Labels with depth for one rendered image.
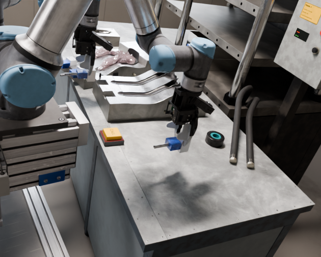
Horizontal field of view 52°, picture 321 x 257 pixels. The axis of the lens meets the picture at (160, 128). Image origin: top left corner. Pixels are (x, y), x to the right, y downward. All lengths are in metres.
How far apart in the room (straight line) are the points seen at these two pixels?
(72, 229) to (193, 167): 0.97
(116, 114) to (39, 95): 0.67
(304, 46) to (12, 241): 1.61
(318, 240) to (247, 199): 1.36
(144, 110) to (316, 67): 0.79
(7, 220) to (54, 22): 1.24
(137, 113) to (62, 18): 0.79
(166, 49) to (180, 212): 0.52
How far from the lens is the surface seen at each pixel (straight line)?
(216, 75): 2.22
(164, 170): 1.25
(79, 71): 1.51
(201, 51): 0.98
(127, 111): 1.45
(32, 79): 0.78
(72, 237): 2.01
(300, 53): 1.73
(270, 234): 1.43
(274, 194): 1.35
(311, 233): 2.58
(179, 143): 1.15
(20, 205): 1.88
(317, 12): 1.69
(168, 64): 0.93
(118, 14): 4.27
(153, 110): 1.50
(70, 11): 0.77
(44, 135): 1.05
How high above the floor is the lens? 1.58
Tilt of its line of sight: 32 degrees down
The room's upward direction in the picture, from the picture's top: 14 degrees clockwise
